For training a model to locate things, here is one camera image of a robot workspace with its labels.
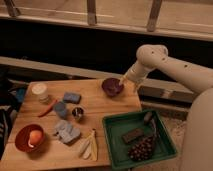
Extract dark utensil in tray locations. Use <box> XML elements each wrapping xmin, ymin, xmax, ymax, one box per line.
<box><xmin>143</xmin><ymin>112</ymin><xmax>156</xmax><ymax>132</ymax></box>

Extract blue sponge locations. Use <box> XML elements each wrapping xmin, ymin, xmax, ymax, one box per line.
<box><xmin>63</xmin><ymin>92</ymin><xmax>81</xmax><ymax>104</ymax></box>

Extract green plastic tray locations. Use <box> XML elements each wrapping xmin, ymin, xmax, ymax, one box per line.
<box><xmin>102</xmin><ymin>110</ymin><xmax>177</xmax><ymax>170</ymax></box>

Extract red chili pepper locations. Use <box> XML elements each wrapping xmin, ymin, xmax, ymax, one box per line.
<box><xmin>38</xmin><ymin>99</ymin><xmax>57</xmax><ymax>117</ymax></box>

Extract orange fruit in bowl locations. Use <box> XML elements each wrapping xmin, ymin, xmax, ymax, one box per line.
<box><xmin>28</xmin><ymin>130</ymin><xmax>43</xmax><ymax>148</ymax></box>

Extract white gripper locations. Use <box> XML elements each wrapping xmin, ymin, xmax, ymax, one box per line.
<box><xmin>119</xmin><ymin>61</ymin><xmax>148</xmax><ymax>92</ymax></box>

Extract white paper cup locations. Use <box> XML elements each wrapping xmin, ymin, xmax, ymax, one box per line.
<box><xmin>32</xmin><ymin>83</ymin><xmax>49</xmax><ymax>102</ymax></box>

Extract dark grape bunch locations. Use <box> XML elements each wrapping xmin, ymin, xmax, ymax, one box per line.
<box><xmin>128</xmin><ymin>135</ymin><xmax>155</xmax><ymax>161</ymax></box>

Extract small metal cup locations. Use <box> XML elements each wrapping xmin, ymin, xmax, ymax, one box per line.
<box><xmin>72</xmin><ymin>107</ymin><xmax>84</xmax><ymax>121</ymax></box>

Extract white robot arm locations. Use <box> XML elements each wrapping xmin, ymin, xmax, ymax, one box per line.
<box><xmin>120</xmin><ymin>45</ymin><xmax>213</xmax><ymax>171</ymax></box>

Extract blue object at table edge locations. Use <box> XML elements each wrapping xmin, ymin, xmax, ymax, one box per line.
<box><xmin>15</xmin><ymin>88</ymin><xmax>26</xmax><ymax>103</ymax></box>

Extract purple bowl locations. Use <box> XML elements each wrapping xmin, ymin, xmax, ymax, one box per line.
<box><xmin>102</xmin><ymin>78</ymin><xmax>124</xmax><ymax>97</ymax></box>

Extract red bowl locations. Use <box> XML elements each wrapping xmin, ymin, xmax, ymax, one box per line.
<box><xmin>15</xmin><ymin>124</ymin><xmax>45</xmax><ymax>153</ymax></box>

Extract grey blue cloth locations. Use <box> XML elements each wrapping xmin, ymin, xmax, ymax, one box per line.
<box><xmin>53</xmin><ymin>120</ymin><xmax>81</xmax><ymax>144</ymax></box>

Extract brown rectangular block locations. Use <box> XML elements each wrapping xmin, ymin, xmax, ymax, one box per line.
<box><xmin>122</xmin><ymin>128</ymin><xmax>143</xmax><ymax>144</ymax></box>

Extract blue plastic cup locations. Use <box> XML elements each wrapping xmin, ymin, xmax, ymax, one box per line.
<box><xmin>53</xmin><ymin>101</ymin><xmax>68</xmax><ymax>119</ymax></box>

